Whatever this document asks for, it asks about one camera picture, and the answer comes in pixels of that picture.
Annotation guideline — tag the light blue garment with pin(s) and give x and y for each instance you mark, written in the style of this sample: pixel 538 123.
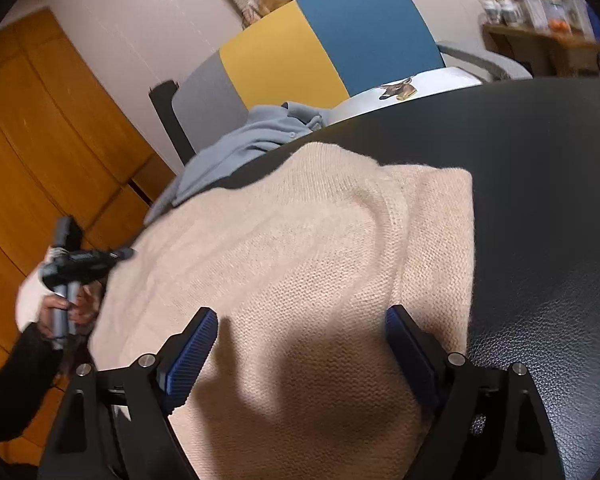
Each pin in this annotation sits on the light blue garment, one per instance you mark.
pixel 240 145

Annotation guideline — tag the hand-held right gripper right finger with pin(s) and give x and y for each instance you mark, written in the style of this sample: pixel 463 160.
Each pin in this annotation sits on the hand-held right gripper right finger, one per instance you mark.
pixel 410 355

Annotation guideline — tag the beige knitted sweater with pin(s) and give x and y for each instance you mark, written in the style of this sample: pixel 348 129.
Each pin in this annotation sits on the beige knitted sweater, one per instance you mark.
pixel 305 260

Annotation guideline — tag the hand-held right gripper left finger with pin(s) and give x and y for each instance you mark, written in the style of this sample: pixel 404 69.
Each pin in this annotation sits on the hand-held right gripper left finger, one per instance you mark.
pixel 192 355

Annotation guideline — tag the person's left hand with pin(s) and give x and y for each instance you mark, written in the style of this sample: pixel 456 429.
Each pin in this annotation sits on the person's left hand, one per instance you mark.
pixel 87 307

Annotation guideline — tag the person's left forearm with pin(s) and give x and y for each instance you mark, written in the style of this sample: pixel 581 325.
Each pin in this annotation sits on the person's left forearm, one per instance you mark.
pixel 15 385

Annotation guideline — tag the white deer print pillow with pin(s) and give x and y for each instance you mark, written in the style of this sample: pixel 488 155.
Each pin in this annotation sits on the white deer print pillow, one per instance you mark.
pixel 430 85

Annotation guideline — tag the orange wooden wardrobe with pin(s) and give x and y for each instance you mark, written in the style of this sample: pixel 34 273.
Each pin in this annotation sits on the orange wooden wardrobe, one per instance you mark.
pixel 55 135

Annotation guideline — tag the glass jar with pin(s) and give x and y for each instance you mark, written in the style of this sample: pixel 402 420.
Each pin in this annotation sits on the glass jar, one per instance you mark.
pixel 491 10
pixel 509 12

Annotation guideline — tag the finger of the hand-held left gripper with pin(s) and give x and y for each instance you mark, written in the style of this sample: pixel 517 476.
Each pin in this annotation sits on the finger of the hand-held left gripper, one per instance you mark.
pixel 120 256

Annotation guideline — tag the brown wooden desk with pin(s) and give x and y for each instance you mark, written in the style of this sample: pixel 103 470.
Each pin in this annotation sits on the brown wooden desk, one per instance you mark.
pixel 530 40

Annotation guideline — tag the blue yellow grey armchair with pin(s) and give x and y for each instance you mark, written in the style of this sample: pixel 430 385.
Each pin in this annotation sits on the blue yellow grey armchair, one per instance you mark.
pixel 360 30

